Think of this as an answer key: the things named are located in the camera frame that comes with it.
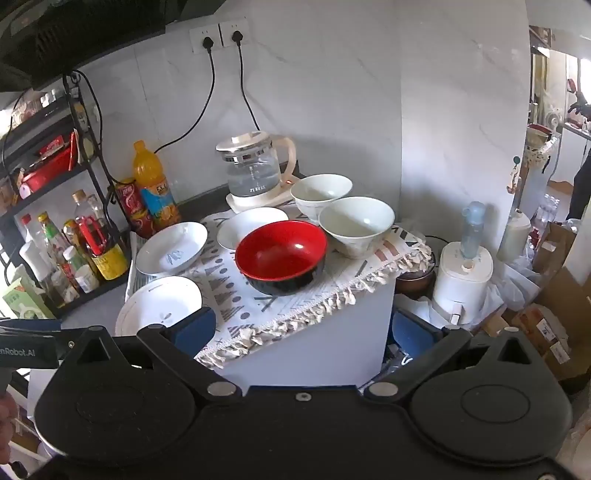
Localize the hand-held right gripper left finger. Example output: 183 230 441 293
62 305 243 400

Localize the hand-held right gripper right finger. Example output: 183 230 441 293
364 308 550 400

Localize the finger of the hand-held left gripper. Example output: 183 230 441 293
0 318 62 332

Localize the white plate blue print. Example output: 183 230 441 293
135 222 209 277

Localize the red and black bowl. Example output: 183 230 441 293
235 220 329 296

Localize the pale green bowl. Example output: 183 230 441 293
290 174 354 223
318 196 396 260

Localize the green carton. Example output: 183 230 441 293
1 276 57 320

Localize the brown pot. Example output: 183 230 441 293
394 270 437 299

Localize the white air fryer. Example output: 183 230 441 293
433 240 494 327

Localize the patterned fringed tablecloth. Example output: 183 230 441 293
126 203 435 370

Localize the green label condiment bottle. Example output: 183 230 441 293
37 211 71 271

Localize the red cap condiment bottle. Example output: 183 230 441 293
20 214 48 252

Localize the white plastic bag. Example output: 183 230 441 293
485 261 542 319

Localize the pale blue bottle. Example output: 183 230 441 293
461 201 486 260

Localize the red soda can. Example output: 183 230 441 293
114 178 148 212
124 208 156 239

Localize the clear bottle tan cap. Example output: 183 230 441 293
71 189 100 224

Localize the white thermos jug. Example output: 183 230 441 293
497 209 533 264

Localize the cardboard box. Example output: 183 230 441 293
512 265 591 381
531 222 579 274

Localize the orange juice bottle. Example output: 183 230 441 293
133 140 181 232

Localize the red plastic container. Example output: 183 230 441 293
18 148 87 200

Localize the glass electric kettle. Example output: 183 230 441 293
215 131 297 199

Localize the black metal rack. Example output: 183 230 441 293
0 71 136 317

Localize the black range hood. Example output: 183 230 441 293
0 0 168 92

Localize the black power cable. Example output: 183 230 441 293
154 37 218 154
231 30 262 133

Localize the white wall outlet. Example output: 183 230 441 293
219 18 253 47
189 25 222 55

